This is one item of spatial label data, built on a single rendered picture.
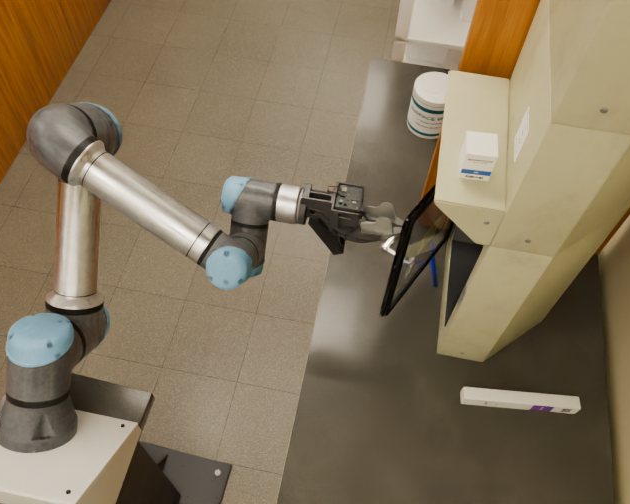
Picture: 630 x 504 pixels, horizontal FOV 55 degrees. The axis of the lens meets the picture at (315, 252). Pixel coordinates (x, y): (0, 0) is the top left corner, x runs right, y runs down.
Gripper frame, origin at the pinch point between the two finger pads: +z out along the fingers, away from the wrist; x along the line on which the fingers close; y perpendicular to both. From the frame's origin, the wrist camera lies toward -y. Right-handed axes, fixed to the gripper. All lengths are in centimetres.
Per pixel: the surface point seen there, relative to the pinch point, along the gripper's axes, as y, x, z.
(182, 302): -131, 38, -78
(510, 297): -5.5, -7.6, 23.1
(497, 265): 4.6, -7.6, 17.7
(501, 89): 20.0, 20.9, 13.4
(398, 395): -37.1, -19.5, 7.1
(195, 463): -130, -24, -53
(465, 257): -29.4, 16.1, 18.6
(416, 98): -24, 63, 1
